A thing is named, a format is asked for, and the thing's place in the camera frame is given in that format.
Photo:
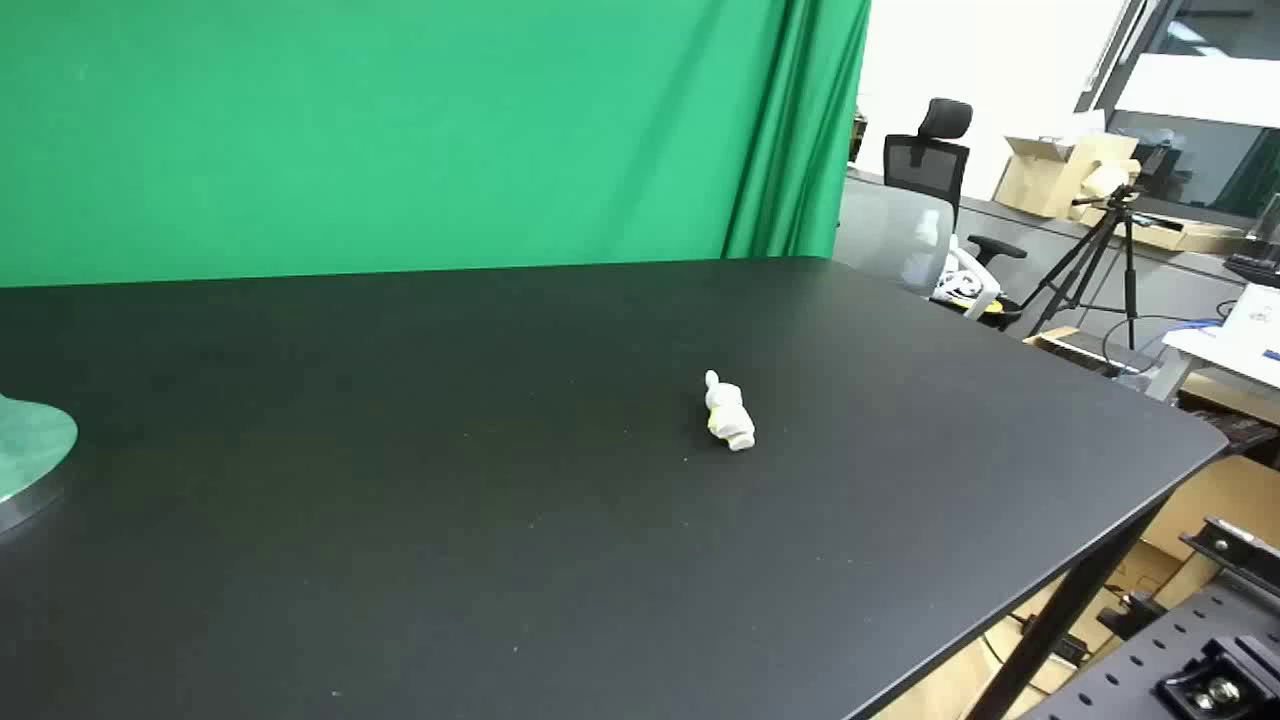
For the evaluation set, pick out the white toy figure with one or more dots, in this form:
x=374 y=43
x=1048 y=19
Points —
x=729 y=418

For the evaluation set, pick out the grey translucent chair back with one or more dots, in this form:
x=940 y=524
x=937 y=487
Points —
x=891 y=229

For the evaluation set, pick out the white patterned bag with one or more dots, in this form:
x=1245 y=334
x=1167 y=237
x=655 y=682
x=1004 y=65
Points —
x=960 y=282

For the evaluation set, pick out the green backdrop curtain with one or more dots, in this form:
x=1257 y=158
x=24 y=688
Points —
x=401 y=134

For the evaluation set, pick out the black office chair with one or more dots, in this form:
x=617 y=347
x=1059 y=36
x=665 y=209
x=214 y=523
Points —
x=927 y=162

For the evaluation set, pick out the open cardboard box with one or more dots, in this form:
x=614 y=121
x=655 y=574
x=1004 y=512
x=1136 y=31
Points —
x=1047 y=172

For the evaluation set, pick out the black table leg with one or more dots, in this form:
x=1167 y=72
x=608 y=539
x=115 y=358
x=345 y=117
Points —
x=1053 y=622

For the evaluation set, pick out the black tripod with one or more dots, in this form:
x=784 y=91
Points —
x=1117 y=254

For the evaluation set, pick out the black perforated metal board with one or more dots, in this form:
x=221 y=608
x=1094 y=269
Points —
x=1147 y=663

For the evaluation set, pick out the white paper box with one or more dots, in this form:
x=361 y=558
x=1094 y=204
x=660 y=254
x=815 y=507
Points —
x=1242 y=334

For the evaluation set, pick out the green plate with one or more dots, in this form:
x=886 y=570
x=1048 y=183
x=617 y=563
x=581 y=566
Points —
x=24 y=446

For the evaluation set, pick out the black metal clamp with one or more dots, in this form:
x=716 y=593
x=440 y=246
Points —
x=1223 y=684

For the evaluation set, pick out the camera on tripod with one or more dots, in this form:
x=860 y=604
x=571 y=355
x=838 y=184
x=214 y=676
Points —
x=1109 y=178

